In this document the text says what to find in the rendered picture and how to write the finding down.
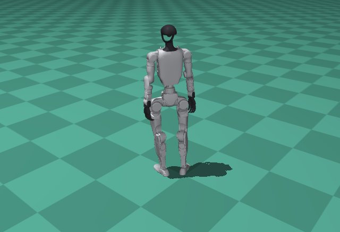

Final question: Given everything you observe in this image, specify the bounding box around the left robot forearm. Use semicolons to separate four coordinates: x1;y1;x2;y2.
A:
143;76;153;105

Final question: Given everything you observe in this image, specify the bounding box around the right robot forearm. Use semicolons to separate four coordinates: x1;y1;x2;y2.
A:
186;73;195;97

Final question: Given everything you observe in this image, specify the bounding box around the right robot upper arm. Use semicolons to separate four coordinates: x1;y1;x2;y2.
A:
181;48;192;78

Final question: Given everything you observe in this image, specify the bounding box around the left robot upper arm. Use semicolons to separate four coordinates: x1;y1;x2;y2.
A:
146;51;158;84

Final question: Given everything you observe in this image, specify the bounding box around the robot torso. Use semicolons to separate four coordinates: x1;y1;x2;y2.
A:
156;46;183;107

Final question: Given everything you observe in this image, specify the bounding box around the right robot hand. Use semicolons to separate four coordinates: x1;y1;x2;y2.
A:
188;92;196;113

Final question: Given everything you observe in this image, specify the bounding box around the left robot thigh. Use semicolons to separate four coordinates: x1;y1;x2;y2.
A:
149;97;166;143

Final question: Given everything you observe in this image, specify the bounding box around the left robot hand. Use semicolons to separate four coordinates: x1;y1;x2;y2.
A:
143;101;154;121

